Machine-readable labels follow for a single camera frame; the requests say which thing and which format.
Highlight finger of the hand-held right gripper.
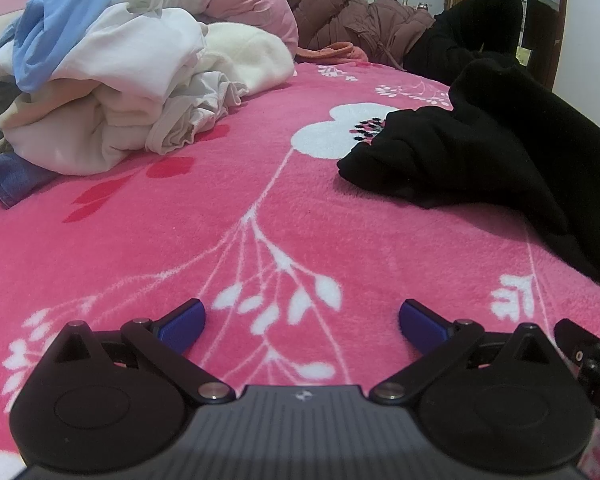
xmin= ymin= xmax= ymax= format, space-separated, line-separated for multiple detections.
xmin=554 ymin=319 xmax=588 ymax=366

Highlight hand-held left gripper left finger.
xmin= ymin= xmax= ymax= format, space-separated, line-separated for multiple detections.
xmin=50 ymin=298 xmax=236 ymax=407

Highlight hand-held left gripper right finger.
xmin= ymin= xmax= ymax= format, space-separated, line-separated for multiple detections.
xmin=371 ymin=298 xmax=556 ymax=405

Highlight black printed shirt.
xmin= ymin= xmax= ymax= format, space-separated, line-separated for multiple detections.
xmin=337 ymin=57 xmax=600 ymax=288

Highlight pink floral blanket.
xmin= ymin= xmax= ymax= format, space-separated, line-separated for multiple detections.
xmin=0 ymin=57 xmax=600 ymax=480

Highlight beige garment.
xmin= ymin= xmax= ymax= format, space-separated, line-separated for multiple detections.
xmin=0 ymin=70 xmax=248 ymax=177

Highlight blue jeans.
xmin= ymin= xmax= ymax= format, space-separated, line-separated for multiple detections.
xmin=0 ymin=152 xmax=58 ymax=209

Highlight cream fleece garment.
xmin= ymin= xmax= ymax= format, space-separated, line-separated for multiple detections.
xmin=202 ymin=22 xmax=297 ymax=106

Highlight peach cloth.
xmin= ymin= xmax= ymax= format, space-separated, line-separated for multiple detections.
xmin=294 ymin=42 xmax=370 ymax=67

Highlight light blue shirt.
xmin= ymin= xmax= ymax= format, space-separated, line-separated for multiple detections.
xmin=0 ymin=0 xmax=133 ymax=93

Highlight dark wooden door frame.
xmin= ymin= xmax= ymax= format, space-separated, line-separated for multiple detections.
xmin=522 ymin=0 xmax=571 ymax=91

